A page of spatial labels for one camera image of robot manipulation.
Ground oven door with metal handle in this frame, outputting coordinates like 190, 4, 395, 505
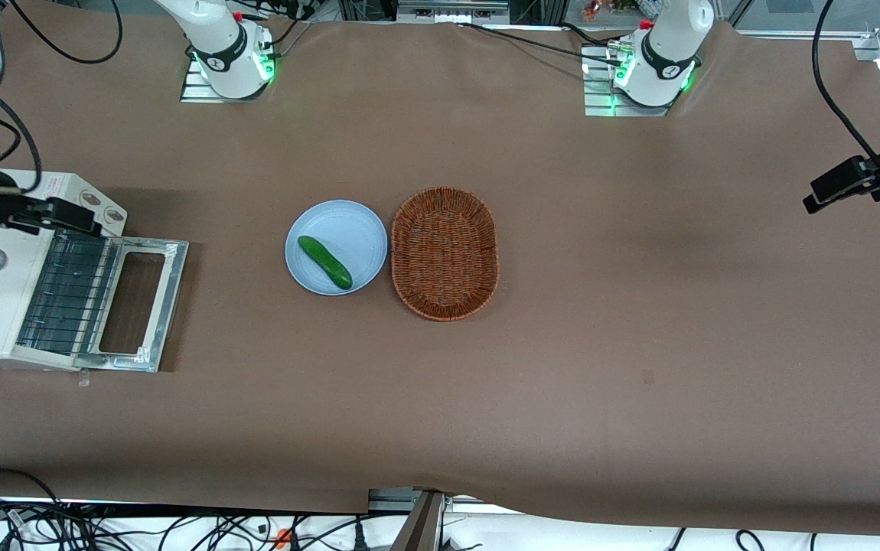
75, 236, 190, 374

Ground brown table cover sheet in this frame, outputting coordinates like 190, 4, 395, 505
0, 18, 880, 538

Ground green cucumber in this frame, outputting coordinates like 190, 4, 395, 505
298, 235, 354, 290

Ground light blue round plate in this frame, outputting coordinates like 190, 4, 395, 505
285, 200, 389, 296

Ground brown wicker basket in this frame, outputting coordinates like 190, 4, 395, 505
391, 187, 500, 322

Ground metal wire oven rack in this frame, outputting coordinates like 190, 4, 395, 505
15, 229, 122, 357

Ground dark metal post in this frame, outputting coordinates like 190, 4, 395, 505
390, 490, 449, 551

